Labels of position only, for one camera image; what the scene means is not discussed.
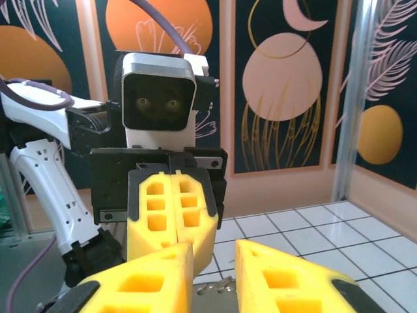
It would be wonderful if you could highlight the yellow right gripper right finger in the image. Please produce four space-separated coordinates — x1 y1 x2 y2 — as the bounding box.
234 239 387 313

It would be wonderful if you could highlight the aluminium frame post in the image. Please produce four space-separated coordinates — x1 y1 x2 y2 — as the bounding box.
332 0 374 205

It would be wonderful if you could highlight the silver beaded bracelet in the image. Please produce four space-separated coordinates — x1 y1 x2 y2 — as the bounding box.
192 276 240 313

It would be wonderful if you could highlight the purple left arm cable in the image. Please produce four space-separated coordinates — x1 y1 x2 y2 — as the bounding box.
0 0 196 313

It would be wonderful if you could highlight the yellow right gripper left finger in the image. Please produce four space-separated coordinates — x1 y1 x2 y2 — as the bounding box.
63 242 194 313

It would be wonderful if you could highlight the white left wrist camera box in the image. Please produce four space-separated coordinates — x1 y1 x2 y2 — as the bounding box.
121 52 210 150

